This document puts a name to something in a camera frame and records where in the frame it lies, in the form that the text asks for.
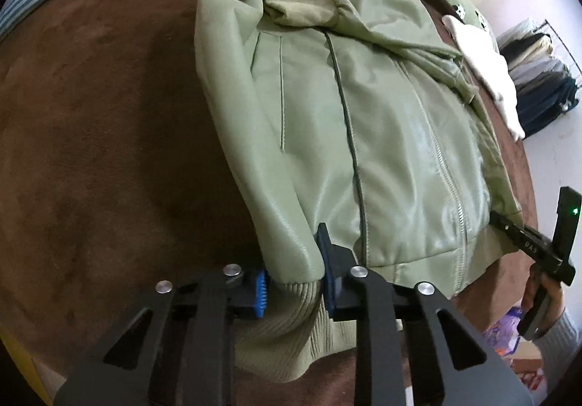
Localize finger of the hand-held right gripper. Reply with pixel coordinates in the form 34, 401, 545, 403
489, 210, 527, 251

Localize person's right hand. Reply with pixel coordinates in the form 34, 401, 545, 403
522, 271, 567, 330

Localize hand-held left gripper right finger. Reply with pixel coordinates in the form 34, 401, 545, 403
317, 223, 535, 406

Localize purple printed bag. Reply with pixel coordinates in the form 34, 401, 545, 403
481, 305, 525, 358

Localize black clothes rack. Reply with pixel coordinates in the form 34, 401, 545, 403
532, 21, 582, 85

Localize green jacket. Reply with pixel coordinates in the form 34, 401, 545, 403
195, 0, 523, 382

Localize row of hanging clothes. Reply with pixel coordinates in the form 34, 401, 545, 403
495, 17, 581, 140

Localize white fleece garment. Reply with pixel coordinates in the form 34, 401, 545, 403
442, 14, 527, 142

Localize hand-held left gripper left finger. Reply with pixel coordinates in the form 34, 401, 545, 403
55, 264, 274, 406

